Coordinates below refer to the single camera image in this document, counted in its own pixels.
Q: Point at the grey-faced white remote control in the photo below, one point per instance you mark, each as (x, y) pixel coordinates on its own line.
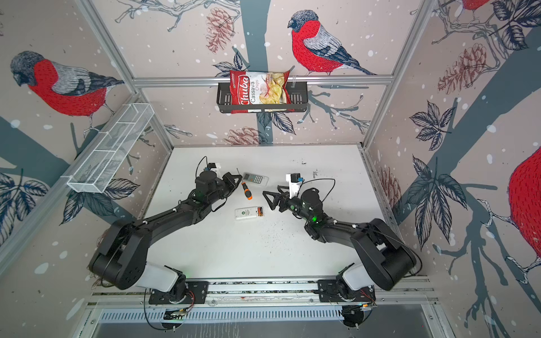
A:
(255, 179)

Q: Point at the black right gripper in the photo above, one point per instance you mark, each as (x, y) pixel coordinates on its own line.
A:
(276, 198)

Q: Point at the white wire mesh basket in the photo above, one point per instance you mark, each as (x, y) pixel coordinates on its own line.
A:
(100, 166)

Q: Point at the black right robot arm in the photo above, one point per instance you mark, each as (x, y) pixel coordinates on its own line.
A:
(384, 258)

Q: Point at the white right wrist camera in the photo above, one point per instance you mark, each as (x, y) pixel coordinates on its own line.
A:
(295, 182)

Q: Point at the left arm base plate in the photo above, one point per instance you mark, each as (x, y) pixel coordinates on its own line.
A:
(185, 293)

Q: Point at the orange black screwdriver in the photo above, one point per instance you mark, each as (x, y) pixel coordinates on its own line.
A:
(247, 191)

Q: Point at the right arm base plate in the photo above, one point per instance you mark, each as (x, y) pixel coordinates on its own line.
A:
(335, 291)

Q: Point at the red cassava chips bag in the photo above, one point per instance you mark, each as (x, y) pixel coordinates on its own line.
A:
(258, 88)

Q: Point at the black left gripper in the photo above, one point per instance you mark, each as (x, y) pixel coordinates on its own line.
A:
(228, 178)

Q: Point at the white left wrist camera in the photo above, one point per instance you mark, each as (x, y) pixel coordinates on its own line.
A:
(216, 167)

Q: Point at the black wall basket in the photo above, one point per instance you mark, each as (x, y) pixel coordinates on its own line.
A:
(290, 98)

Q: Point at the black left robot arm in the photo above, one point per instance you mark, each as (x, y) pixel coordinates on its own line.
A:
(121, 258)

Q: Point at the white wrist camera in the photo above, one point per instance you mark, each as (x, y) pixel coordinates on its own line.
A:
(216, 167)
(295, 182)

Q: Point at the aluminium mounting rail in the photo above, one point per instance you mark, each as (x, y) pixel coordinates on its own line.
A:
(283, 291)

